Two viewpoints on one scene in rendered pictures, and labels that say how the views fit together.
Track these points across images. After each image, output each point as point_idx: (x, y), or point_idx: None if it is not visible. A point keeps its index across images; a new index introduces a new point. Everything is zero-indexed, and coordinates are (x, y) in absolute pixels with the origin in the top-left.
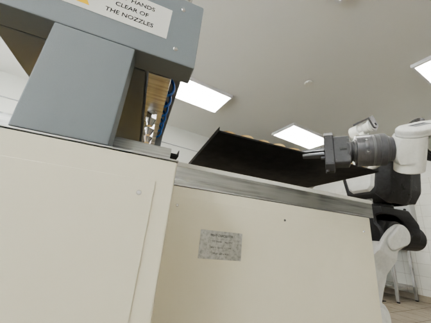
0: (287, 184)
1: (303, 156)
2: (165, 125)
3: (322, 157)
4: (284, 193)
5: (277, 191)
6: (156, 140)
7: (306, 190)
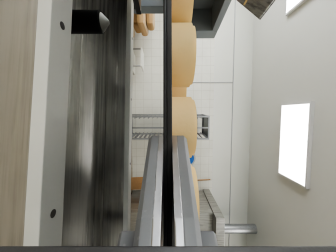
0: (41, 92)
1: (152, 137)
2: (222, 2)
3: (119, 245)
4: (10, 82)
5: (12, 52)
6: (204, 24)
7: (31, 188)
